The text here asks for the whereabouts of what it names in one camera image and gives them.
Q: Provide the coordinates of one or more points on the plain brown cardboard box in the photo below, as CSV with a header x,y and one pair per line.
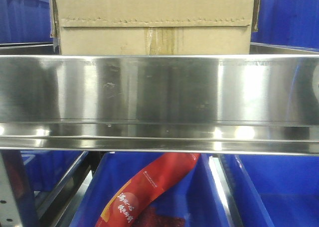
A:
x,y
154,27

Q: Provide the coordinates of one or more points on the stainless steel shelf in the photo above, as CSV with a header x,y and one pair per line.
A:
x,y
266,102

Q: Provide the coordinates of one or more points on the blue bin lower centre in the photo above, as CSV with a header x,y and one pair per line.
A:
x,y
192,202

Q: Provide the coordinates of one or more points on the red snack package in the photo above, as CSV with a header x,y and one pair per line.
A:
x,y
146,186

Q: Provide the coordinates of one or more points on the blue bin lower left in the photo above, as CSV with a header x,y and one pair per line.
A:
x,y
46,168

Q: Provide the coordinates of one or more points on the blue bin lower right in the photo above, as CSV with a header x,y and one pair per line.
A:
x,y
274,191

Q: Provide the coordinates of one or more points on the blue bin upper right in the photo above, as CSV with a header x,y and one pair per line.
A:
x,y
288,22

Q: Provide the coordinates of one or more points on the blue plastic bin upper left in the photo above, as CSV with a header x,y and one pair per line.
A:
x,y
24,21

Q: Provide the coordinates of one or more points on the grey shelf post lower left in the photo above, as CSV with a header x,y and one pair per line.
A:
x,y
17,203

